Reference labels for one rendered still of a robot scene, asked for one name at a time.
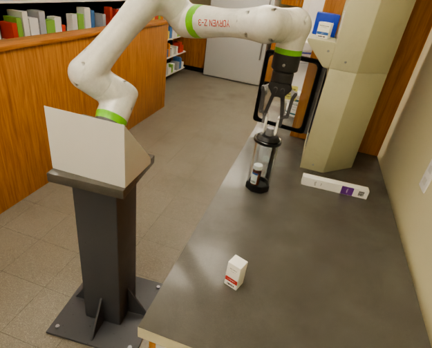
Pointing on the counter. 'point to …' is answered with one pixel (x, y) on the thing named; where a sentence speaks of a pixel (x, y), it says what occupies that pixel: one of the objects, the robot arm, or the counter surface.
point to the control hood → (323, 48)
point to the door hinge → (315, 100)
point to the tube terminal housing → (354, 81)
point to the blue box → (327, 21)
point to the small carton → (324, 30)
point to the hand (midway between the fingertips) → (271, 125)
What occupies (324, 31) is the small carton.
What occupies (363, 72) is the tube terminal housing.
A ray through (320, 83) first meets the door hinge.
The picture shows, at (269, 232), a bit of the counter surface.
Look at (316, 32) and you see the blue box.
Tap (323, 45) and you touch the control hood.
